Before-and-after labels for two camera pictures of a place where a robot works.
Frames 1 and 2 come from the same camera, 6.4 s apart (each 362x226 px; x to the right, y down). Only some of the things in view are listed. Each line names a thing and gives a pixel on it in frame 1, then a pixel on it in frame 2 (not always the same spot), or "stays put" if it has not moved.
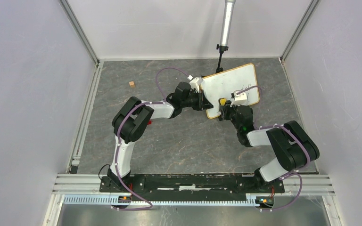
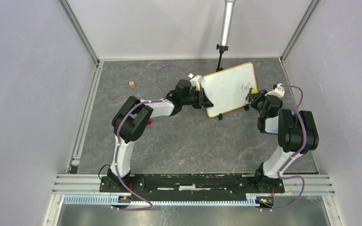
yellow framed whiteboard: x=222 y=84 stays put
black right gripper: x=225 y=109 → x=260 y=95
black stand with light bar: x=227 y=15 stays put
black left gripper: x=201 y=100 stays put
